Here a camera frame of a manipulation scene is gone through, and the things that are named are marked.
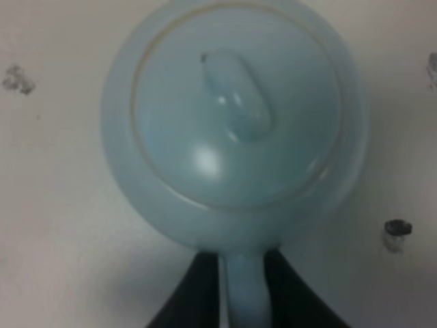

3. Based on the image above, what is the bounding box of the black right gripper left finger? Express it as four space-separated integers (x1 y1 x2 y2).
147 252 220 328

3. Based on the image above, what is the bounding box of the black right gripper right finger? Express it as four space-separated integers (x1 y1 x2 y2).
264 251 348 328

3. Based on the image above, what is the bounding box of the light blue porcelain teapot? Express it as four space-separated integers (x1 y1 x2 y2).
101 1 369 327

